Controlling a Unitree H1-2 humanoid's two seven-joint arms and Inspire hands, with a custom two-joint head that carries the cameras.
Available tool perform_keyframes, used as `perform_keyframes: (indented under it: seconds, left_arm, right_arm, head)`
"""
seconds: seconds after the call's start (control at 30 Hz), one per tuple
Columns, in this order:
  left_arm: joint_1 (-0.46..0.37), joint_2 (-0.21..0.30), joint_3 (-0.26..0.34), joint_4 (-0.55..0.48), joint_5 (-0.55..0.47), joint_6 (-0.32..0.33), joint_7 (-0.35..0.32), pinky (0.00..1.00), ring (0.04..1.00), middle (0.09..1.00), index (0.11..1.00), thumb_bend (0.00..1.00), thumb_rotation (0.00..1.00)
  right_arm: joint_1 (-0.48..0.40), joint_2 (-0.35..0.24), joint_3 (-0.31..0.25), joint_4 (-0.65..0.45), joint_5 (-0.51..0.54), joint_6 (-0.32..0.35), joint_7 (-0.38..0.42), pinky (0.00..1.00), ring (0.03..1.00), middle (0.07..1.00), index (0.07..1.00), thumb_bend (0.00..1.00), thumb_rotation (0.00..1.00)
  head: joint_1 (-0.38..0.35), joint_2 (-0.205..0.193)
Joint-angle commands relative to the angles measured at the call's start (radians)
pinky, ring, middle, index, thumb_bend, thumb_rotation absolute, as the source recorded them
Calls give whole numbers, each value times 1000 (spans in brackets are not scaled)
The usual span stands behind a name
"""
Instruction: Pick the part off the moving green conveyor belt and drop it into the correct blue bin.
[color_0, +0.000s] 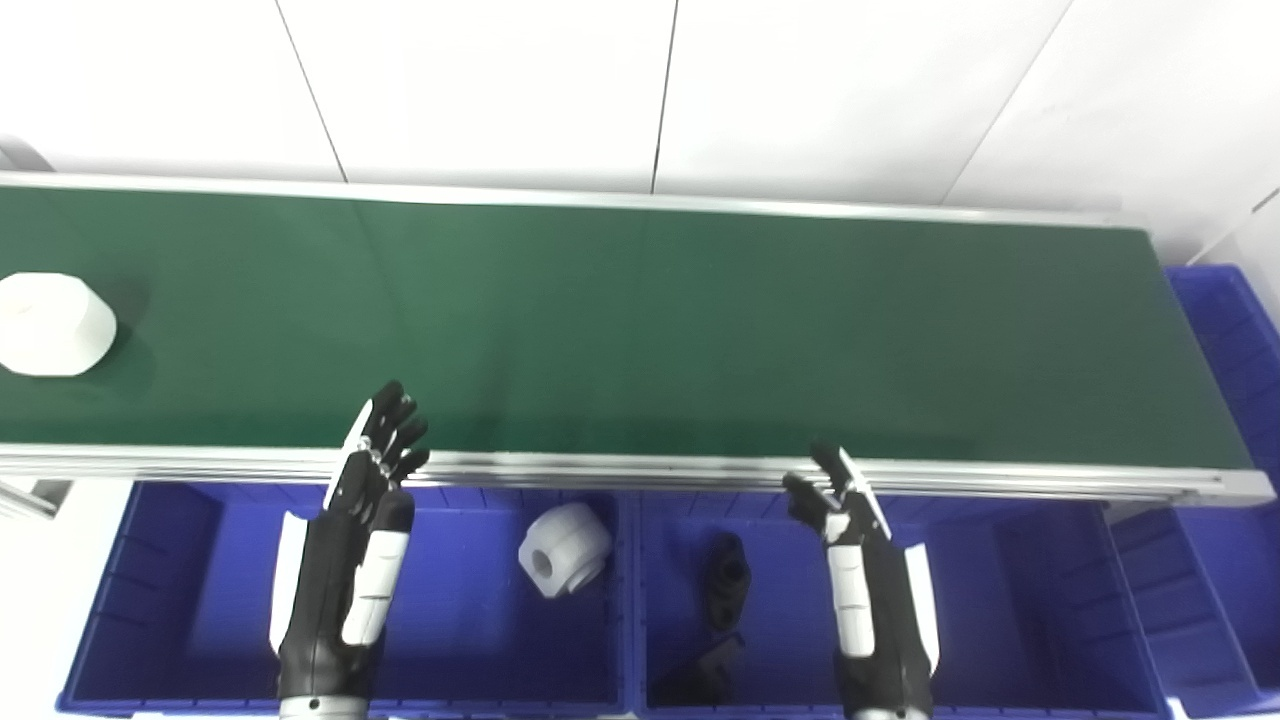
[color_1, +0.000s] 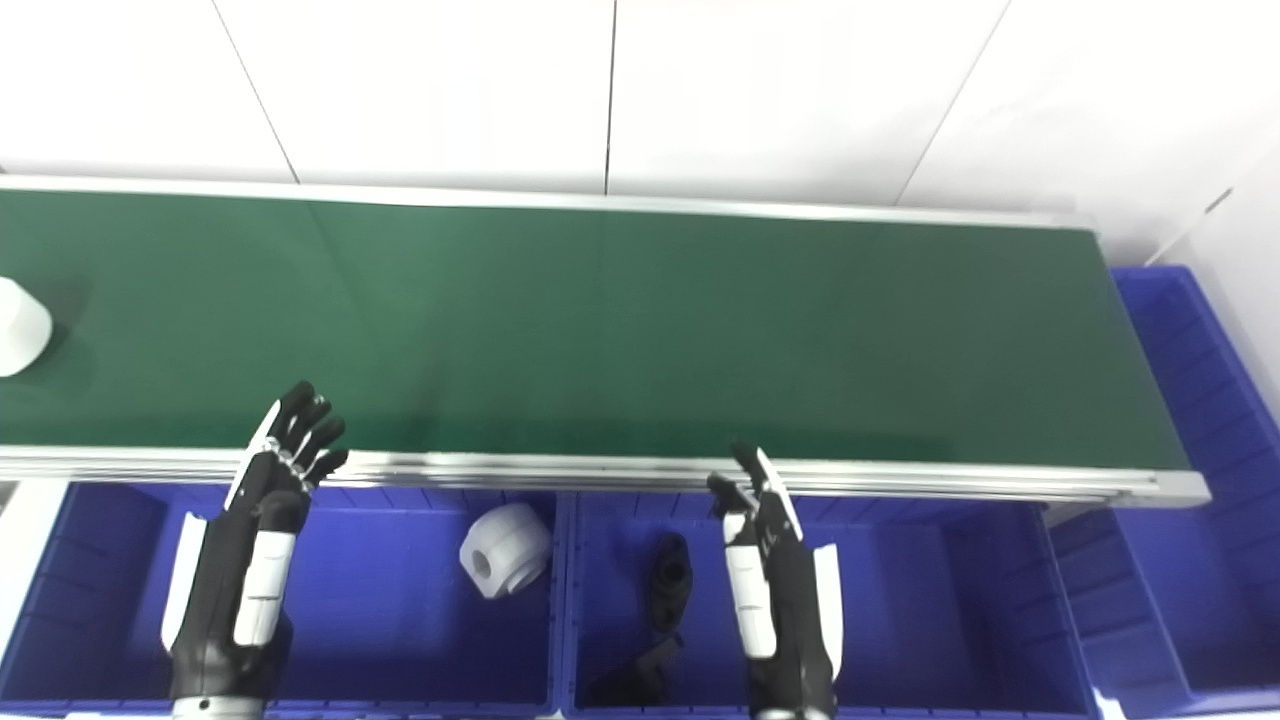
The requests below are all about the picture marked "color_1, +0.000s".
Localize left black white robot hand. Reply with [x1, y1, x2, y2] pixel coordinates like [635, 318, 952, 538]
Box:
[161, 380, 350, 699]

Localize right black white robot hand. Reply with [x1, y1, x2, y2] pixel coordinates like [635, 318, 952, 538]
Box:
[706, 444, 844, 715]

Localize white round plastic part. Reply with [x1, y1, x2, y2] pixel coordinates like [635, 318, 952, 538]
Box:
[0, 277, 54, 379]
[459, 502, 554, 600]

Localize blue plastic bin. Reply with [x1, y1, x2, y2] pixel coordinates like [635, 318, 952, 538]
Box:
[558, 489, 1103, 720]
[0, 481, 563, 718]
[1048, 264, 1280, 703]

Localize green conveyor belt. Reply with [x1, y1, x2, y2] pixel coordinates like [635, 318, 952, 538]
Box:
[0, 175, 1212, 507]
[0, 189, 1191, 473]

